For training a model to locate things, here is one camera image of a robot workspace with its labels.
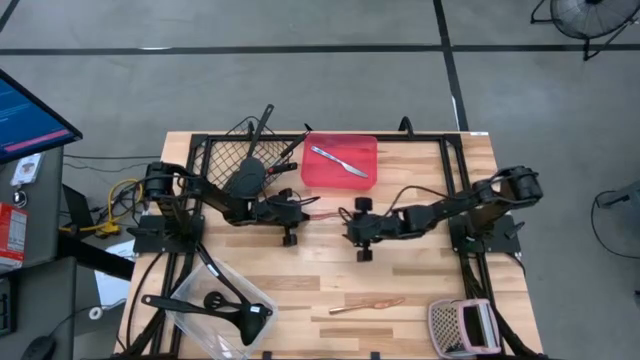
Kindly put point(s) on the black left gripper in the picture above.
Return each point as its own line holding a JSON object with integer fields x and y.
{"x": 280, "y": 212}

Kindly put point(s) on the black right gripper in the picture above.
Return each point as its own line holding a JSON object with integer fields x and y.
{"x": 362, "y": 230}

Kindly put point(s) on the silver butter knife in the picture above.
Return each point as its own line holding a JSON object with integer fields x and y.
{"x": 340, "y": 161}

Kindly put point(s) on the all-black solid turner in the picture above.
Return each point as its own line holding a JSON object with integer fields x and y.
{"x": 247, "y": 180}

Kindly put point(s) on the black spatula steel neck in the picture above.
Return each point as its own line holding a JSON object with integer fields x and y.
{"x": 295, "y": 144}

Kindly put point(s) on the black slotted turner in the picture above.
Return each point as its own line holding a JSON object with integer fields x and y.
{"x": 214, "y": 300}

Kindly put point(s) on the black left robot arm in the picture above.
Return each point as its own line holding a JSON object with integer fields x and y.
{"x": 215, "y": 195}

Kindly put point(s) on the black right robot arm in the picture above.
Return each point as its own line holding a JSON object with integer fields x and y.
{"x": 450, "y": 205}

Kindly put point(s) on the red plastic container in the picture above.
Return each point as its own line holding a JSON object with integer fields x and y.
{"x": 350, "y": 150}

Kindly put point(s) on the wooden spatula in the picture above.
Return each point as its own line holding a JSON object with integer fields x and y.
{"x": 370, "y": 304}

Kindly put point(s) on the pink utensil caddy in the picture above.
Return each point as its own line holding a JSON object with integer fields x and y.
{"x": 445, "y": 327}

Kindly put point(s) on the clear plastic container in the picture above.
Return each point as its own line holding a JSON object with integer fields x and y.
{"x": 200, "y": 332}

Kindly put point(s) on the white paper sheet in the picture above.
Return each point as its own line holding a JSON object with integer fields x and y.
{"x": 112, "y": 290}

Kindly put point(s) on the white tape roll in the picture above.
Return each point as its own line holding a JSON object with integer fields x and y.
{"x": 95, "y": 313}

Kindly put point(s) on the grey desk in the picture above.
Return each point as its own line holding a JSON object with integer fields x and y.
{"x": 45, "y": 300}

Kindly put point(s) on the white badge card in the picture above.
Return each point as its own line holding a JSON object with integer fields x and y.
{"x": 27, "y": 170}

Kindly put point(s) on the blue screen computer monitor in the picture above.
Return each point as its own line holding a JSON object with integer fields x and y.
{"x": 30, "y": 125}

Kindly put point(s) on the red printed box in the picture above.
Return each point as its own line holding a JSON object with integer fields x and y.
{"x": 12, "y": 235}

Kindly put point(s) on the black computer mouse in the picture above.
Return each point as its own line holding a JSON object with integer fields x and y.
{"x": 36, "y": 349}

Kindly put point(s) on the black keyboard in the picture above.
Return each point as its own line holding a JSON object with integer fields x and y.
{"x": 4, "y": 315}

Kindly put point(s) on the black floor fan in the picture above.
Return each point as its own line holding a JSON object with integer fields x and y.
{"x": 590, "y": 20}

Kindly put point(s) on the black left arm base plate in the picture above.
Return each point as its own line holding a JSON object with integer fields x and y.
{"x": 150, "y": 245}

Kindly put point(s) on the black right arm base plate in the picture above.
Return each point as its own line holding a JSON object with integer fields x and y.
{"x": 505, "y": 242}

